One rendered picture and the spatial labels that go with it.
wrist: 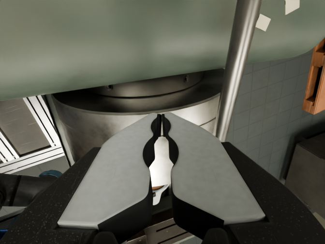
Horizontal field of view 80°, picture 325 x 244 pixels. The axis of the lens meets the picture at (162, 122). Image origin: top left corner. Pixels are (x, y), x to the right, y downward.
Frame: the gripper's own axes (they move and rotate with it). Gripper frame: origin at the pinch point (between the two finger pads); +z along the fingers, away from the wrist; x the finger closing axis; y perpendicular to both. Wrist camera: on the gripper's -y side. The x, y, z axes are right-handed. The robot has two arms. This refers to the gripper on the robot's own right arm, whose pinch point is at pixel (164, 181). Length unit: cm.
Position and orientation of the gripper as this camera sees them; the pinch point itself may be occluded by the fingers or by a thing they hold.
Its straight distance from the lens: 54.3
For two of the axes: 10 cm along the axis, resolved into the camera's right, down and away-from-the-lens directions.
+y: 0.4, 8.7, 4.9
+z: 9.4, -2.0, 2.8
